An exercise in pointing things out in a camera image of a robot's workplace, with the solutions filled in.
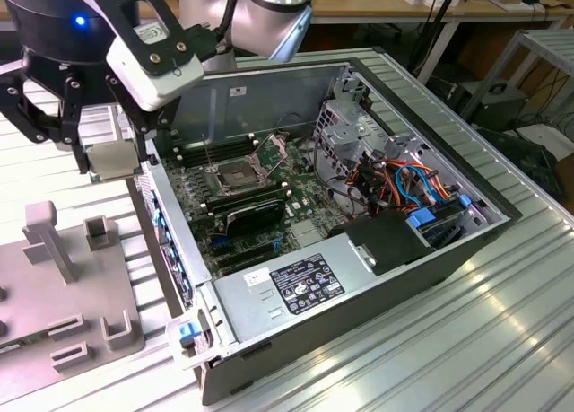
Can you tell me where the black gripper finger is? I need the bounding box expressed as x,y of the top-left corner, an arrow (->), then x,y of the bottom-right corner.
105,73 -> 174,162
0,61 -> 90,175

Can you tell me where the silver and green CPU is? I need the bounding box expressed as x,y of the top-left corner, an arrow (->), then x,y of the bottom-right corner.
86,140 -> 141,183

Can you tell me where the black RAM slot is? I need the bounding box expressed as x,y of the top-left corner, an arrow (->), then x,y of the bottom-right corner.
173,133 -> 256,158

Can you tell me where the CPU socket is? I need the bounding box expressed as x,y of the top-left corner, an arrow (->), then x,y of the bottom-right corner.
206,158 -> 271,197

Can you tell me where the metal socket cover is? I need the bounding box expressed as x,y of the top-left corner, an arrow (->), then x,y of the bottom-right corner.
252,132 -> 291,173

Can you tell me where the black RAM stick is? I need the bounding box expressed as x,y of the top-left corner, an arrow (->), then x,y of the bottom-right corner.
204,182 -> 291,214

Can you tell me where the open grey PC case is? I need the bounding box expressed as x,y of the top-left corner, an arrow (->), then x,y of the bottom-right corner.
114,57 -> 526,407

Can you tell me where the black graphics card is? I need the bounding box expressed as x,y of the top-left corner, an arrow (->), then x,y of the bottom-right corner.
222,195 -> 289,239

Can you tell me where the grey parts rack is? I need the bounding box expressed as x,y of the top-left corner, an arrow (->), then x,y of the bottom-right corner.
0,200 -> 147,377

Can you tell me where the green motherboard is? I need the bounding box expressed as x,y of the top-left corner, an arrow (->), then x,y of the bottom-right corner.
159,131 -> 355,281

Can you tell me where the silver drive cage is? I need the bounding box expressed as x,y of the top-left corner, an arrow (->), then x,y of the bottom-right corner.
312,98 -> 387,182

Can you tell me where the silver power supply unit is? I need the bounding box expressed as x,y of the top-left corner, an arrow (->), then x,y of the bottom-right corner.
213,232 -> 377,346

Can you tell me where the clear clip with blue latch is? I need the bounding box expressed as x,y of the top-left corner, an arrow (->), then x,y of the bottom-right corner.
164,307 -> 217,372

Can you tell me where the wooden desk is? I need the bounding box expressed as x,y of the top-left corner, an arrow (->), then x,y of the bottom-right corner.
134,0 -> 574,85

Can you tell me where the black plastic shroud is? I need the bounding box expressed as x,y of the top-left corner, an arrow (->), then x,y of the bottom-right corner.
326,210 -> 437,277

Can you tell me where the black equipment box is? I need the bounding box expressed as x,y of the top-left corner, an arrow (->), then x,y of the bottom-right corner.
478,82 -> 529,131

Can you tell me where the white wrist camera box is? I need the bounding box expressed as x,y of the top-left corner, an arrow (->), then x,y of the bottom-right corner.
93,0 -> 205,112

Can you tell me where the orange wire bundle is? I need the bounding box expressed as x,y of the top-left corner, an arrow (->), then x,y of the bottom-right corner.
348,158 -> 464,212

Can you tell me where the blue wire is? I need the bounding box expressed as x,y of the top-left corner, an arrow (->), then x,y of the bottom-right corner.
394,160 -> 439,203

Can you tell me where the grey metal frame table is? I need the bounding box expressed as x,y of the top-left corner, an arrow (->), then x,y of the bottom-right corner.
461,28 -> 574,122

